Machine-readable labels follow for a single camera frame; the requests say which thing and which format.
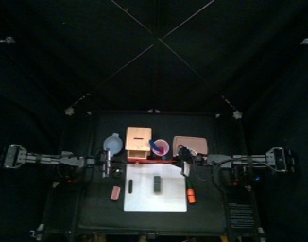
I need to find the dark green sushi roll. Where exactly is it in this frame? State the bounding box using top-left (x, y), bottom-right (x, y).
top-left (152, 175), bottom-right (162, 194)

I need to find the white cutting board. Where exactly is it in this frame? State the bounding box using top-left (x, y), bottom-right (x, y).
top-left (122, 163), bottom-right (189, 213)

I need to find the red plastic cup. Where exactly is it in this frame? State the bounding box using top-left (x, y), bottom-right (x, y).
top-left (152, 138), bottom-right (172, 158)

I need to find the light blue plastic bowl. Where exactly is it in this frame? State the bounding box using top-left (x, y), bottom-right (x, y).
top-left (102, 132), bottom-right (125, 156)

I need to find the pink plastic tray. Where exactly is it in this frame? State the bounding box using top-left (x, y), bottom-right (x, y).
top-left (172, 135), bottom-right (209, 157)

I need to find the thin red stick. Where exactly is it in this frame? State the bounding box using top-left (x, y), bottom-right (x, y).
top-left (126, 158), bottom-right (177, 164)

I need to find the blue plastic utensil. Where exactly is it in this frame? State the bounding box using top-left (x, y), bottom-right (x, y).
top-left (148, 139), bottom-right (160, 154)

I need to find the wooden box with slot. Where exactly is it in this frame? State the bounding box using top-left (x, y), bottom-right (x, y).
top-left (124, 126), bottom-right (154, 160)

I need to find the orange toy carrot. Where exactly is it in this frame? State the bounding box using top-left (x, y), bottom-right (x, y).
top-left (185, 179), bottom-right (197, 205)

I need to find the pink oblong toy piece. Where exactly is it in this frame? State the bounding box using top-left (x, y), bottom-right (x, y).
top-left (109, 185), bottom-right (122, 202)

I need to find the thin diagonal cord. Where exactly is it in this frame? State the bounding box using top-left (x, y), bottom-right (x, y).
top-left (68, 0), bottom-right (216, 111)

